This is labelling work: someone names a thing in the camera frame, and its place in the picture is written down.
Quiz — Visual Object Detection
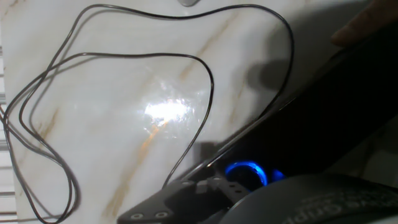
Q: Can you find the thin black audio cable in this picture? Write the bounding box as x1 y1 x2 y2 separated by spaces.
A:
17 52 215 224

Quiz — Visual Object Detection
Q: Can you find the marble pattern table sheet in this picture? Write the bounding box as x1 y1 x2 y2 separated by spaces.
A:
0 0 398 224

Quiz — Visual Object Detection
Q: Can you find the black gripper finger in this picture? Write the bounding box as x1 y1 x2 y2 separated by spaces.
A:
117 176 250 224

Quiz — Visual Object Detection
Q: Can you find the black knob with blue ring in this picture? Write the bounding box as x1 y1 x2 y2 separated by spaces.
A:
224 160 269 192

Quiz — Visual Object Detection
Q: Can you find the black speaker bar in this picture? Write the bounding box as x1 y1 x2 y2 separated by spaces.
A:
178 23 398 200

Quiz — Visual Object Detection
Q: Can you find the person left hand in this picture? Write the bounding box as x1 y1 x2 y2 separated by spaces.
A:
330 0 398 48

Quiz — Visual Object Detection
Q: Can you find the thin black USB cable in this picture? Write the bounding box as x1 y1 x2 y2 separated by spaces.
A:
0 3 295 224

